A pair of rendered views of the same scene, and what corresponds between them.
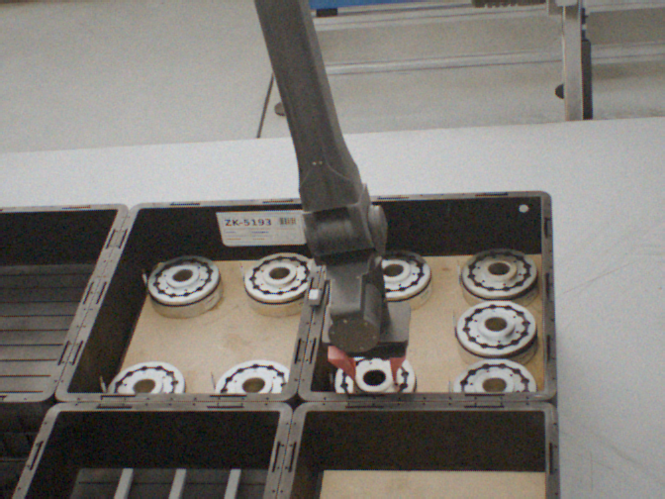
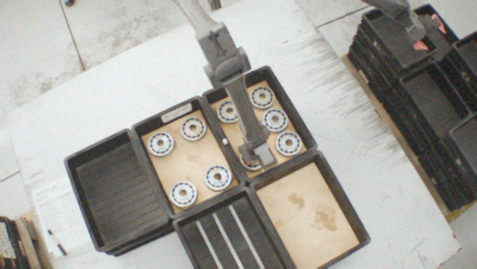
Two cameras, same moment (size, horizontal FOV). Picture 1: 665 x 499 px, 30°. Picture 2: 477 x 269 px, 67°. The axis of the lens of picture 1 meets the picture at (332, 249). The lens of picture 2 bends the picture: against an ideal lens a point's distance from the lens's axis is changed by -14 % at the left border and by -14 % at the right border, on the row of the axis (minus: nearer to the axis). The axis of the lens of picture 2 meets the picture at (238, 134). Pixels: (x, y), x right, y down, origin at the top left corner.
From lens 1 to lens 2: 92 cm
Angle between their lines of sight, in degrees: 37
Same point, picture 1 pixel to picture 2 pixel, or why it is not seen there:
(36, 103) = not seen: outside the picture
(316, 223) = (251, 142)
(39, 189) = (55, 111)
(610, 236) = (263, 52)
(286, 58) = (244, 109)
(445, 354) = not seen: hidden behind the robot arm
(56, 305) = (120, 169)
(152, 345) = (166, 171)
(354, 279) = (267, 151)
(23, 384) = (135, 206)
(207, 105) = (40, 13)
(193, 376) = (189, 178)
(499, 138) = not seen: hidden behind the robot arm
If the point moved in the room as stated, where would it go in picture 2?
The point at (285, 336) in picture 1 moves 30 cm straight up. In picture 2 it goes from (207, 148) to (200, 117)
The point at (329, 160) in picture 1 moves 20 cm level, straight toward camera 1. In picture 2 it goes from (256, 127) to (301, 177)
